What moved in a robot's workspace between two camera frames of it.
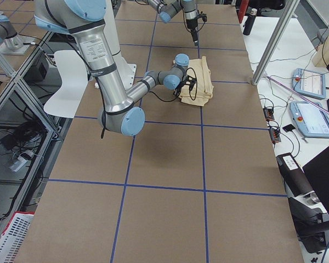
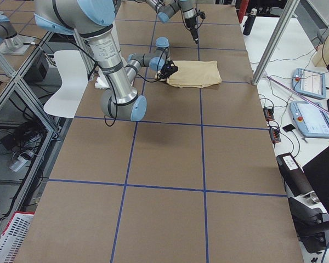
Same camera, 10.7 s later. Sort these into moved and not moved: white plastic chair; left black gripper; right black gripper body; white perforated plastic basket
Moved: right black gripper body
Not moved: left black gripper; white plastic chair; white perforated plastic basket
